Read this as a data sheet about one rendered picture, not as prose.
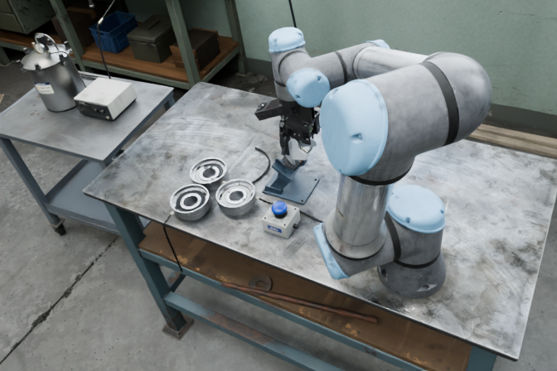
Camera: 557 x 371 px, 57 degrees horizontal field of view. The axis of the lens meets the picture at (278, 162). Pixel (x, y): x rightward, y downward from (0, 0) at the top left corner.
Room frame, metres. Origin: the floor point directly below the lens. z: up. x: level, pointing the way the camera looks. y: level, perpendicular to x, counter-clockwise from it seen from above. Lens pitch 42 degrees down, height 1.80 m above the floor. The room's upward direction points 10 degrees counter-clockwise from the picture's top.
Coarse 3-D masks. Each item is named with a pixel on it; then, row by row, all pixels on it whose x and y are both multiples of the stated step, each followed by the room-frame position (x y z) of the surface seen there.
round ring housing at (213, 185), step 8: (208, 160) 1.13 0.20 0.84; (216, 160) 1.12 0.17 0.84; (192, 168) 1.10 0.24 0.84; (216, 168) 1.09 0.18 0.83; (224, 168) 1.09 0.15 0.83; (192, 176) 1.08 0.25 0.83; (200, 176) 1.07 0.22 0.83; (224, 176) 1.05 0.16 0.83; (200, 184) 1.03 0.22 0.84; (208, 184) 1.03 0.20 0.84; (216, 184) 1.03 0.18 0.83
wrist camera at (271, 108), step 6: (270, 102) 1.03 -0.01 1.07; (276, 102) 1.01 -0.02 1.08; (258, 108) 1.03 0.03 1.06; (264, 108) 1.01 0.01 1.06; (270, 108) 0.99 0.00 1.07; (276, 108) 0.98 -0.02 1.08; (282, 108) 0.97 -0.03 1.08; (258, 114) 1.02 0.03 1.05; (264, 114) 1.00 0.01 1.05; (270, 114) 0.99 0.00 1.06; (276, 114) 0.99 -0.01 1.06; (282, 114) 0.98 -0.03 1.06
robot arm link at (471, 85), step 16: (352, 48) 0.90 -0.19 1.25; (368, 48) 0.86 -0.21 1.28; (384, 48) 0.82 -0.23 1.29; (352, 64) 0.86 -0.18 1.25; (368, 64) 0.79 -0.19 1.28; (384, 64) 0.74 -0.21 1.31; (400, 64) 0.69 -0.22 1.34; (448, 64) 0.54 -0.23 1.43; (464, 64) 0.54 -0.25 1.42; (448, 80) 0.51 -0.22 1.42; (464, 80) 0.51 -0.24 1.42; (480, 80) 0.52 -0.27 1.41; (464, 96) 0.49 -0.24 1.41; (480, 96) 0.50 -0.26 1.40; (464, 112) 0.48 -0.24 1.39; (480, 112) 0.49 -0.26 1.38; (464, 128) 0.48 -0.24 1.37
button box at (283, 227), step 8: (288, 208) 0.88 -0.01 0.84; (296, 208) 0.87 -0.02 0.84; (264, 216) 0.87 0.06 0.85; (272, 216) 0.86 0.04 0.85; (280, 216) 0.85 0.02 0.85; (288, 216) 0.85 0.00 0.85; (296, 216) 0.86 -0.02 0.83; (264, 224) 0.85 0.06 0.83; (272, 224) 0.84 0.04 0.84; (280, 224) 0.83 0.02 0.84; (288, 224) 0.83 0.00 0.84; (296, 224) 0.84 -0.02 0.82; (272, 232) 0.84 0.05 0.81; (280, 232) 0.83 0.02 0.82; (288, 232) 0.82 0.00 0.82
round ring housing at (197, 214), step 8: (176, 192) 1.01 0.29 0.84; (184, 192) 1.02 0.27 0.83; (208, 192) 0.99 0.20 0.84; (176, 200) 0.99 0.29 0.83; (184, 200) 0.99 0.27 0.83; (192, 200) 1.00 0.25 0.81; (200, 200) 0.98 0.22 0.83; (208, 200) 0.96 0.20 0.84; (184, 208) 0.96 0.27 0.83; (192, 208) 0.95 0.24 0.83; (200, 208) 0.94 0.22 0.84; (208, 208) 0.96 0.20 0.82; (184, 216) 0.93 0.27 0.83; (192, 216) 0.93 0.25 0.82; (200, 216) 0.94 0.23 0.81
